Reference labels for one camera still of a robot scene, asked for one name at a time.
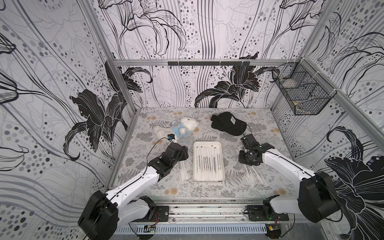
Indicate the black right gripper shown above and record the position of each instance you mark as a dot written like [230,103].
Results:
[250,143]

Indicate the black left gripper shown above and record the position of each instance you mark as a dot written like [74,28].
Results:
[184,153]

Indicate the pile straw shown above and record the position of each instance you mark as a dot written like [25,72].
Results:
[186,170]
[252,176]

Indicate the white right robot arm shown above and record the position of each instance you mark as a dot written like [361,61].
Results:
[317,198]

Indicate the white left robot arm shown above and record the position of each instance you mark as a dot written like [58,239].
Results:
[105,212]

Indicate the white rectangular storage tray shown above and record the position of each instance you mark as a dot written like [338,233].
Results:
[208,163]

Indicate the white plush toy blue shirt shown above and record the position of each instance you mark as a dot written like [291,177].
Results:
[180,129]

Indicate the black baseball cap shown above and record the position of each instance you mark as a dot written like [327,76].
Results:
[226,122]

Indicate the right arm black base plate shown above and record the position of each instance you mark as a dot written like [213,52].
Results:
[263,213]

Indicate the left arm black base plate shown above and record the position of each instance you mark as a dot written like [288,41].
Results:
[158,214]

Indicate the white slotted cable duct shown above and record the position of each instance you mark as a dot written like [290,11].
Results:
[184,229]

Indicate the black wire wall basket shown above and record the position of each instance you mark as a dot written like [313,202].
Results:
[302,88]

